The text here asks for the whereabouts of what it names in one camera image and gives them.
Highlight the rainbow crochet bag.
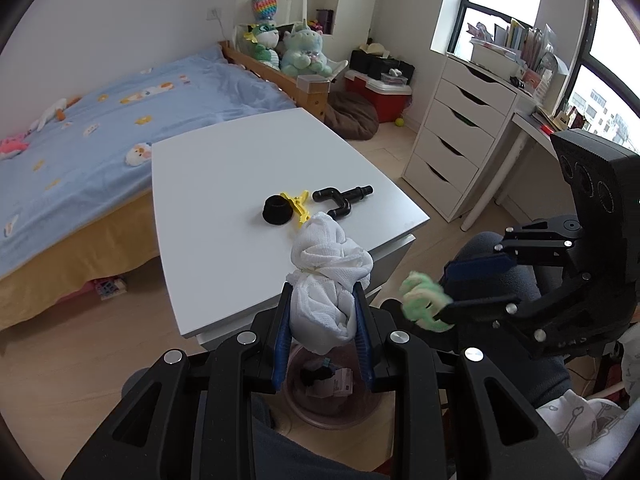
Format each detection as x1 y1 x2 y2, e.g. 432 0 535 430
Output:
252 0 278 22

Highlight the pink plush toy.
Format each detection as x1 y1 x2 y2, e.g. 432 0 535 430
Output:
0 134 29 160

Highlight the white cloth bundle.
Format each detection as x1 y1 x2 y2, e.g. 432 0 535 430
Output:
286 212 373 356

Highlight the white goose plush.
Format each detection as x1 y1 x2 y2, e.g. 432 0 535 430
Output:
28 96 80 133

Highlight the teal unicorn plush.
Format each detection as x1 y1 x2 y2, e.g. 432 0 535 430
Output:
280 21 332 78

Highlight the blue blanket bed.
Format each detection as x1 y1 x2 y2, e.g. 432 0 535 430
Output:
1 47 293 327

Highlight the brown bean bag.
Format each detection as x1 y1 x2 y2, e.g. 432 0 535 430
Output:
324 91 380 141

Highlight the wooden bed frame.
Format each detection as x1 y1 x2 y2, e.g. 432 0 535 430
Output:
219 40 331 122

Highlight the black round cap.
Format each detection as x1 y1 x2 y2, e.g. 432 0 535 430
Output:
262 195 293 226

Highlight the pink round trash bin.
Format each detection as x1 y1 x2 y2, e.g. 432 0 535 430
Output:
282 344 395 430

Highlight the white folding chair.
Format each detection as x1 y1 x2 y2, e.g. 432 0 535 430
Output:
236 0 348 81

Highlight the green fluffy scrunchie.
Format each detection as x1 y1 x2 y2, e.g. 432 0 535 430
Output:
399 271 454 333

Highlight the red cooler box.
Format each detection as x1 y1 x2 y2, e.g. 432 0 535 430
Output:
344 70 412 122

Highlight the yellow plastic clip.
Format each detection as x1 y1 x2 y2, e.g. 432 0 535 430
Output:
280 190 311 228

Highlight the white cabinet table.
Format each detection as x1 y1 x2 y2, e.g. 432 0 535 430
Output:
151 108 427 347

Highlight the white drawer chest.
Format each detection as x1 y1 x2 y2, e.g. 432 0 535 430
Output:
402 55 524 221

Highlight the black storage bag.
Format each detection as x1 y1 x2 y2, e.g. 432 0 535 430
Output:
349 49 414 84

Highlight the green dragon plush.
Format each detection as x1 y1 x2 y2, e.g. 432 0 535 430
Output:
244 23 280 70

